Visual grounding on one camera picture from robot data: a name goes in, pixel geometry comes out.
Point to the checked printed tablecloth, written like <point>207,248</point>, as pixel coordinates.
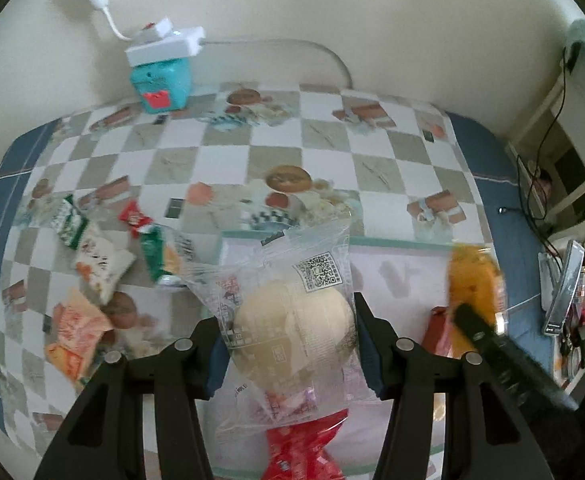
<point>272,125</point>

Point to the dark red snack packet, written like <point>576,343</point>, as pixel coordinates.
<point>437,330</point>

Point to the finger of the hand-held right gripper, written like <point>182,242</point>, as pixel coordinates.
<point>512,360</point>

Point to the clear packet with round bun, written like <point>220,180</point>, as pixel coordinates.
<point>292,320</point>

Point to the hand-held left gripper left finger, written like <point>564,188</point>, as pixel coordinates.
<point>212,360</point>

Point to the dark green snack packet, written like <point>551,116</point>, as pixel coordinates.
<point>152,250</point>

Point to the white plug with red switch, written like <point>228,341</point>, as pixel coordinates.
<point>158,27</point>

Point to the white wooden chair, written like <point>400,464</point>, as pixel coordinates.
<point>567,125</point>

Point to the white power strip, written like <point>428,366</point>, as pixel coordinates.
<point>167,49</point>

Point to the white packet with red print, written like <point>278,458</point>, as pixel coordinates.
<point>100,260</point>

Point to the teal tin box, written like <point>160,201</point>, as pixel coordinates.
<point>160,85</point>

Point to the small red candy packet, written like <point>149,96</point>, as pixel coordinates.
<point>135,217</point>

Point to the shallow teal cardboard tray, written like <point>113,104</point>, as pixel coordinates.
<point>397,275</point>

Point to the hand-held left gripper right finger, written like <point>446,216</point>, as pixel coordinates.
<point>372,355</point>

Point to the bright red snack packet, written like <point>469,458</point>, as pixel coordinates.
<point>302,455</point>

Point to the orange pink snack packet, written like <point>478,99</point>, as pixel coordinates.
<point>75,330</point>

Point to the white phone stand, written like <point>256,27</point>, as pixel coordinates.
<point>546,280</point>

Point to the yellow cake packet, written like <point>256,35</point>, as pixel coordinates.
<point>474,280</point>

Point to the green white snack packet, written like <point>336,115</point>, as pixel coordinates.
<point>70,220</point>

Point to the smartphone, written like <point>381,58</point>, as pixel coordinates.
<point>564,285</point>

